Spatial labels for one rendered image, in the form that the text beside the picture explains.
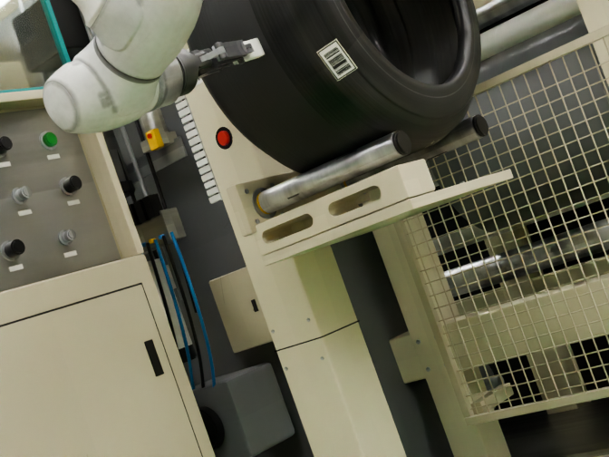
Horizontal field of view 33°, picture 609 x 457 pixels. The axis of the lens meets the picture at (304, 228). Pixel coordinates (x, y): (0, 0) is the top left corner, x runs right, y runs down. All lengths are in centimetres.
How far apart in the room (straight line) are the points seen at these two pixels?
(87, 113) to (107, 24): 13
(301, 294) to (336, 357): 14
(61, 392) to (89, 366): 8
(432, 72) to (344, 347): 59
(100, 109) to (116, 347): 74
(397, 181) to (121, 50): 58
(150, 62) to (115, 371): 82
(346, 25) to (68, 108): 54
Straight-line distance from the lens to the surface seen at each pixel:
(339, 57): 169
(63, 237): 208
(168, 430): 207
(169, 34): 134
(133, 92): 141
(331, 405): 206
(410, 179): 174
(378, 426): 210
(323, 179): 185
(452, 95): 191
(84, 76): 140
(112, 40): 136
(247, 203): 194
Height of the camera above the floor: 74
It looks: 3 degrees up
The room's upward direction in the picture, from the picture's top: 20 degrees counter-clockwise
